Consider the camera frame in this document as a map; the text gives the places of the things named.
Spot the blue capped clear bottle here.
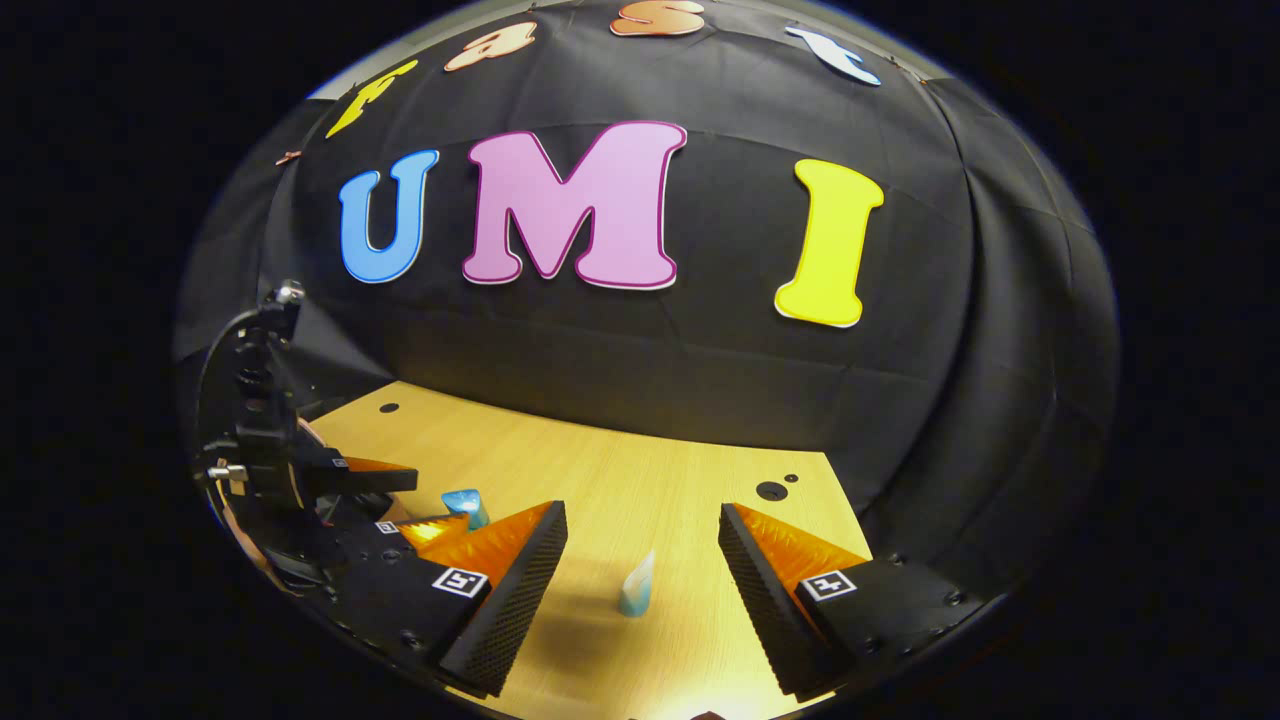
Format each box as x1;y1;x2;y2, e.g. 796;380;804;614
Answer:
441;488;491;531

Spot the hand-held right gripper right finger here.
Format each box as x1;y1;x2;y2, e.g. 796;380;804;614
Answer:
717;502;996;700

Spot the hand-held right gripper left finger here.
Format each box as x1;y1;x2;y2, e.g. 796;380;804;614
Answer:
325;500;569;699

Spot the white teal squeeze tube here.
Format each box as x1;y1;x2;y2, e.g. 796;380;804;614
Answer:
618;548;657;618

